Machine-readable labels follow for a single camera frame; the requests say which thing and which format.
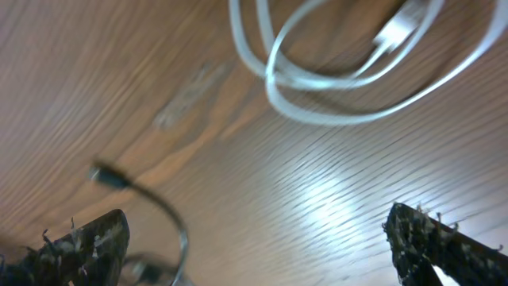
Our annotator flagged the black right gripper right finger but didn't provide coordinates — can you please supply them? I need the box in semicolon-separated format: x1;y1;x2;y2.
383;203;507;286

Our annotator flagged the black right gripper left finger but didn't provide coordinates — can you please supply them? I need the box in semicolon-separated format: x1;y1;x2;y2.
1;209;130;286

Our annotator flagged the thin black USB cable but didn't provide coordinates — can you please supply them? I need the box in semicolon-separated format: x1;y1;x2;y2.
87;160;191;286

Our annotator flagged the white USB cable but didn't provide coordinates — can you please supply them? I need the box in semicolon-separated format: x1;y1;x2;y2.
228;0;508;127

